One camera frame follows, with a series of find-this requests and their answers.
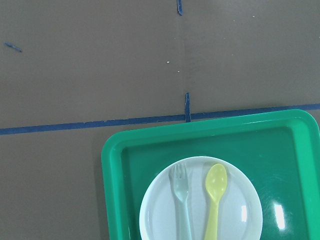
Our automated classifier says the green plastic tray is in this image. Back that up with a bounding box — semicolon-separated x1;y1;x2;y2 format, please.
101;109;320;240

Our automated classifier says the white round plate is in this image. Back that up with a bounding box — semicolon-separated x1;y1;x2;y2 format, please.
139;156;263;240

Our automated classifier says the pale green plastic fork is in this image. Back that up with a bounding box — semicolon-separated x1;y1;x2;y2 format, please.
169;163;192;240

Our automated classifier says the yellow plastic spoon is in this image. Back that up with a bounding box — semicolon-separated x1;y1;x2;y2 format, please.
204;163;228;240

